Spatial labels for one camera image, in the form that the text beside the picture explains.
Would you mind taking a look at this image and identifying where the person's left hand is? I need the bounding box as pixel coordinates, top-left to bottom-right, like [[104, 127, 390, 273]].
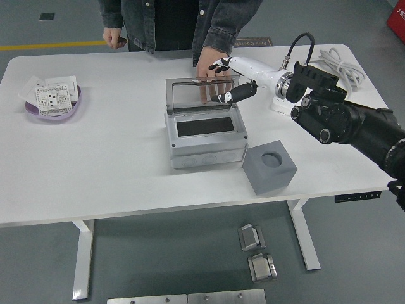
[[195, 46, 232, 105]]

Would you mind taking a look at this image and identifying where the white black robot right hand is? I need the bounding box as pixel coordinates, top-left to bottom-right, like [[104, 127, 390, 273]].
[[208, 56, 287, 105]]

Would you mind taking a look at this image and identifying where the person's right hand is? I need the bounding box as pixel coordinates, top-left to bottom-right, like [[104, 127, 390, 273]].
[[103, 27, 128, 50]]

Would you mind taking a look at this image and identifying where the grey electrical box clear lid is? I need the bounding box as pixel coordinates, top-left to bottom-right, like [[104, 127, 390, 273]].
[[163, 75, 249, 170]]

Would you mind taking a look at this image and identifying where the grey cube with round hole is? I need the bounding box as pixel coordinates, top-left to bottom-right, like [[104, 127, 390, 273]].
[[242, 139, 298, 196]]

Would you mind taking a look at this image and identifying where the dark floor sign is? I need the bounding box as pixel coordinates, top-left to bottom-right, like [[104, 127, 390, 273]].
[[234, 37, 273, 49]]

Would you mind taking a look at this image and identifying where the white power strip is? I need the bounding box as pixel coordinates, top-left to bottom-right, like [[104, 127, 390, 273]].
[[268, 94, 295, 115]]

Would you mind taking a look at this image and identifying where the person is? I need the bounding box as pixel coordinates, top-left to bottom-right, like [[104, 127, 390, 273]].
[[97, 0, 264, 68]]

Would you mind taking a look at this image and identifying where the white socket module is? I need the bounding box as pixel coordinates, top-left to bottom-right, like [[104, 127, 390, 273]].
[[34, 84, 72, 115]]

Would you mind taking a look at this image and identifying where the purple bowl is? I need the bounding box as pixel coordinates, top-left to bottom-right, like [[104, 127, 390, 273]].
[[24, 84, 83, 122]]

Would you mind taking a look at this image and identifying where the white flat cover plate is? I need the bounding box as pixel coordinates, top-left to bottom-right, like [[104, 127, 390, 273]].
[[18, 76, 45, 104]]

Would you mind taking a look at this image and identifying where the red object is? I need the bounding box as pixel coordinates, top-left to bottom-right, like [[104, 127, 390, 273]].
[[386, 0, 405, 41]]

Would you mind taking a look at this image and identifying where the black table control panel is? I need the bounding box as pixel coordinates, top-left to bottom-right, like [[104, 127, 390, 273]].
[[334, 191, 382, 203]]

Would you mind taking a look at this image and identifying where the metal block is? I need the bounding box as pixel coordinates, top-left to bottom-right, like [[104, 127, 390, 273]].
[[247, 252, 278, 283], [237, 223, 266, 253]]

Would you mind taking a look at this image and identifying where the white table leg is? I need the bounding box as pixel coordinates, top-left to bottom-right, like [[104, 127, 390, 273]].
[[71, 218, 96, 301], [287, 198, 322, 272]]

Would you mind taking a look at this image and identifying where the white switch plate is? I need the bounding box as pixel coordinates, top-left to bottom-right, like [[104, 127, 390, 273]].
[[44, 75, 79, 102]]

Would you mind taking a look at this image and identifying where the white power cord with plug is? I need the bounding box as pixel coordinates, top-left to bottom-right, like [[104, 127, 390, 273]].
[[303, 47, 366, 94]]

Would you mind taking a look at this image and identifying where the metal base plate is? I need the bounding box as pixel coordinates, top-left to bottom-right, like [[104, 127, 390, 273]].
[[106, 293, 188, 304], [187, 288, 266, 304]]

